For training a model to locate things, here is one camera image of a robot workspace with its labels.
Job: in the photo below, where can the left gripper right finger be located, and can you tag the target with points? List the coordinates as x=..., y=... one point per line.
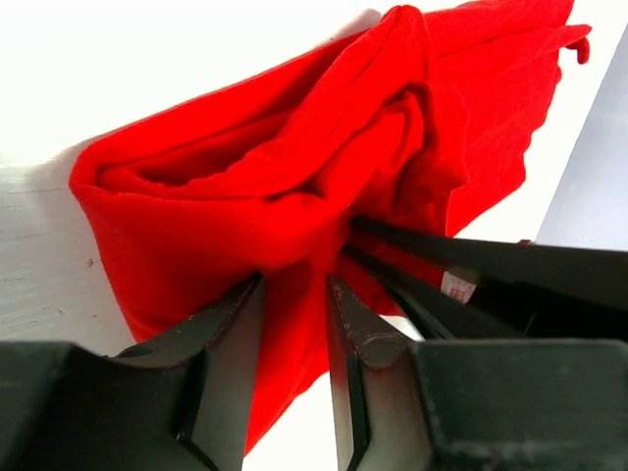
x=402, y=404

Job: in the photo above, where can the red t-shirt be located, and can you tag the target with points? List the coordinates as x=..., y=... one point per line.
x=421, y=121

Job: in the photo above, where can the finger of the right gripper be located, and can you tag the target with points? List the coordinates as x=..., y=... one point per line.
x=434, y=314
x=595, y=276

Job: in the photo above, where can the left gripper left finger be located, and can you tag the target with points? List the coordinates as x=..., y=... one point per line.
x=179, y=401

